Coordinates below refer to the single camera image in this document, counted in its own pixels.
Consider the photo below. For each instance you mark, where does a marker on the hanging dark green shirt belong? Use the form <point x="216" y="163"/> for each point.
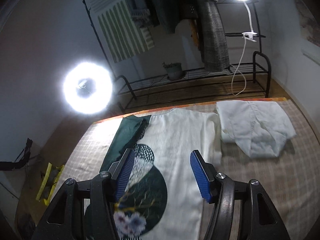
<point x="171" y="12"/>

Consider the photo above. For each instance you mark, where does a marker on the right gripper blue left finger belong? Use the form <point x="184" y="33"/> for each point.
<point x="64" y="217"/>

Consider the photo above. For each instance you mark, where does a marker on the small potted plant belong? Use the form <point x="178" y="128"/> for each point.
<point x="174" y="71"/>

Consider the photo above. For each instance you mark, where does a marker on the green white tree print shirt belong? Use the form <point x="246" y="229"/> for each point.
<point x="162" y="200"/>

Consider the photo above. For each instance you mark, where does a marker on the bright ring light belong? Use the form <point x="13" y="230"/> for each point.
<point x="88" y="88"/>

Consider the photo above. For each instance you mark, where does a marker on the black metal clothes rack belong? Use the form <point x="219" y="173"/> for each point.
<point x="247" y="68"/>

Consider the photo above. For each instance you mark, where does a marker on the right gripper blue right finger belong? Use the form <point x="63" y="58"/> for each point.
<point x="259" y="218"/>

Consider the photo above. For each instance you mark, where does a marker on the black stand at left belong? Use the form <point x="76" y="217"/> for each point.
<point x="21" y="160"/>

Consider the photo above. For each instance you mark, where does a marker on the beige plaid bed cover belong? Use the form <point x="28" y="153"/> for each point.
<point x="291" y="180"/>

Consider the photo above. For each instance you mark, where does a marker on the hanging blue denim jacket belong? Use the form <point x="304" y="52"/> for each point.
<point x="139" y="12"/>

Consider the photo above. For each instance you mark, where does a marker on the green striped wall hanging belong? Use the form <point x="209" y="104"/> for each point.
<point x="123" y="37"/>

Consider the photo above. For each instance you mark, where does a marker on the white clip-on desk lamp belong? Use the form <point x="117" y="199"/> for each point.
<point x="247" y="36"/>

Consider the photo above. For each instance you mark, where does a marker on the yellow trimmed bag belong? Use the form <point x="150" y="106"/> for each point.
<point x="49" y="182"/>

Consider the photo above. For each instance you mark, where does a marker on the crumpled white garment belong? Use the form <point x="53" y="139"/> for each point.
<point x="259" y="128"/>

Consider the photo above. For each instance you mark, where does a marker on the landscape wall painting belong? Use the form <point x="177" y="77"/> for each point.
<point x="308" y="11"/>

